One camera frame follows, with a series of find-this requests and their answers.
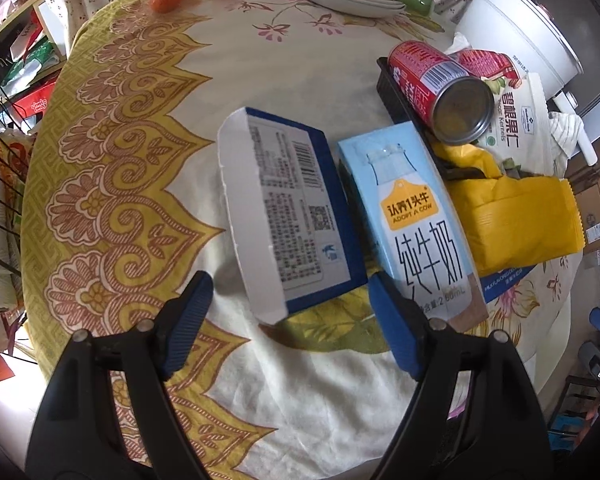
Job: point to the blue white carton box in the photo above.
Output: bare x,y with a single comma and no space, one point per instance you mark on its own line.
294,238

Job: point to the blue booklet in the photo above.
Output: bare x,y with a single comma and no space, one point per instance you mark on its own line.
497,284

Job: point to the black wire rack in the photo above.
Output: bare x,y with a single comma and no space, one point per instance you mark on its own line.
15,155

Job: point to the white electric cooking pot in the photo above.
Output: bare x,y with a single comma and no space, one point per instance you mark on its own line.
525,33

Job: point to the white paper napkin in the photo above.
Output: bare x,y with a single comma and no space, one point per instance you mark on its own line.
564,131

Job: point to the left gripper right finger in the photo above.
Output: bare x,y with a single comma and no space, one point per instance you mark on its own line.
474,401

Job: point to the light blue milk carton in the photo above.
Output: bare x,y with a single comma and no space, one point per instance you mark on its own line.
412,224

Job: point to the red drink can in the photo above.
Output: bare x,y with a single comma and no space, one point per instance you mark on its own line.
456,105

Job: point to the yellow snack bag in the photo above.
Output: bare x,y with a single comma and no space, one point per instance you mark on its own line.
508,222

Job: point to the black plastic tray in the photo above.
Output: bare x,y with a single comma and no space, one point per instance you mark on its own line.
395,103

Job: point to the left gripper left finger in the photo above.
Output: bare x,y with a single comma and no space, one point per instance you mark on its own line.
76,433

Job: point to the floral tablecloth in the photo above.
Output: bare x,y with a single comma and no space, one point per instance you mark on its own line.
124,203

